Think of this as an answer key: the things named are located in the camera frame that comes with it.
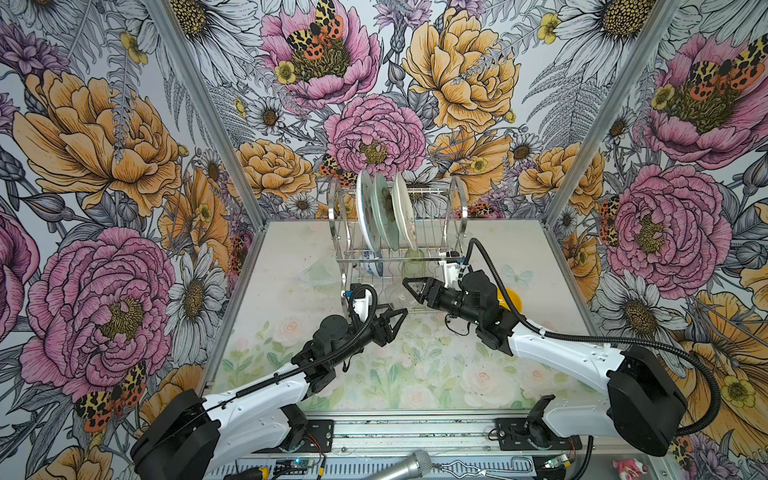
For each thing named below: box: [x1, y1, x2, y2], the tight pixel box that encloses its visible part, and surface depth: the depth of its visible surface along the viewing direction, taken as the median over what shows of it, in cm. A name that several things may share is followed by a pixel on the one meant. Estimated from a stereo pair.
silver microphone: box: [364, 450, 433, 480], surface depth 69 cm
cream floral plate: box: [392, 172, 417, 251], surface depth 83 cm
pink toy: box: [612, 458, 649, 480], surface depth 69 cm
